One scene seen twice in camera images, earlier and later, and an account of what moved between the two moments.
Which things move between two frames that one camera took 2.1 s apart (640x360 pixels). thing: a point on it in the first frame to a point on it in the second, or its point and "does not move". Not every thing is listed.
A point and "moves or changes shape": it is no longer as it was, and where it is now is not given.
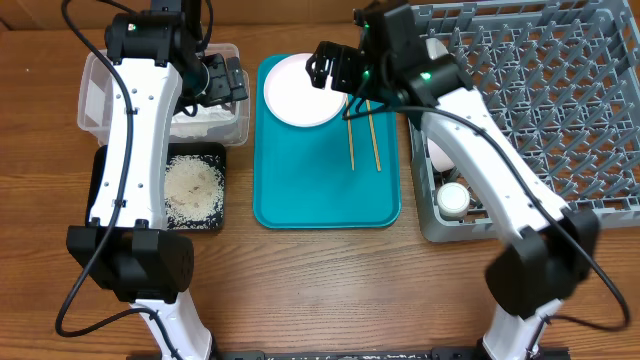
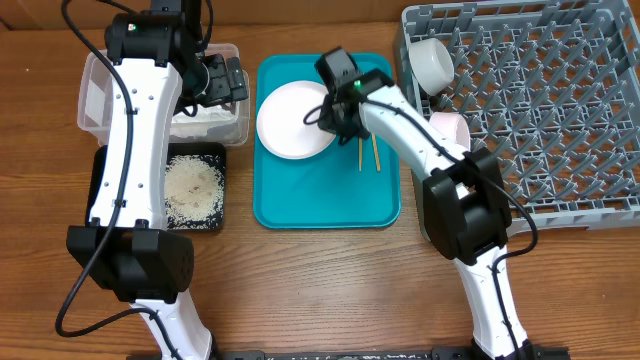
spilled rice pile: (194, 192) does not move
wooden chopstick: (372, 136) does not move
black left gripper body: (220, 89) does not move
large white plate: (291, 95) moves or changes shape
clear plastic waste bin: (226, 123) does not move
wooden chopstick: (349, 132) to (360, 151)
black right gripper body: (350, 76) to (343, 128)
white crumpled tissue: (198, 125) does not move
